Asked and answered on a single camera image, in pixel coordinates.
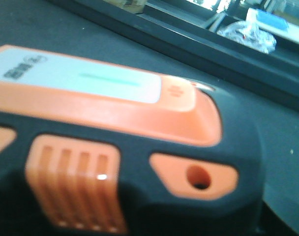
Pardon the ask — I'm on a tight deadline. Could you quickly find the orange black barcode scanner gun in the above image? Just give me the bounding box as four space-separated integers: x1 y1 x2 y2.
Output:
0 45 264 236

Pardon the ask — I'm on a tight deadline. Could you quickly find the crumpled clear plastic bag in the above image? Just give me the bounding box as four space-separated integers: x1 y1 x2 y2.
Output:
217 8 277 54

